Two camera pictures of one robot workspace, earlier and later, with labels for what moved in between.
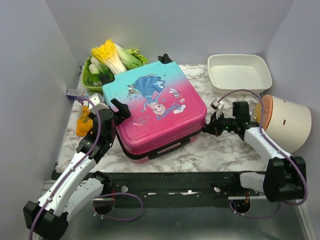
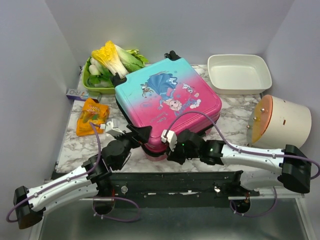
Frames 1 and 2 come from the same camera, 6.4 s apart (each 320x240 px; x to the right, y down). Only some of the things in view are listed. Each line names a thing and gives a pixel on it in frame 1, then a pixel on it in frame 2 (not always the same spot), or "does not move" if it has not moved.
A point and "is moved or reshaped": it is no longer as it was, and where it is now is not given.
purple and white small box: [73, 94] does not move
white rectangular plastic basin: [228, 72] does not move
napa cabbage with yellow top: [107, 54] does not move
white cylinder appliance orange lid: [289, 125] does not move
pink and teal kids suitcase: [167, 113] is moved or reshaped
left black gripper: [124, 113] -> [141, 134]
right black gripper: [213, 128] -> [172, 155]
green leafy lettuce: [131, 58] does not move
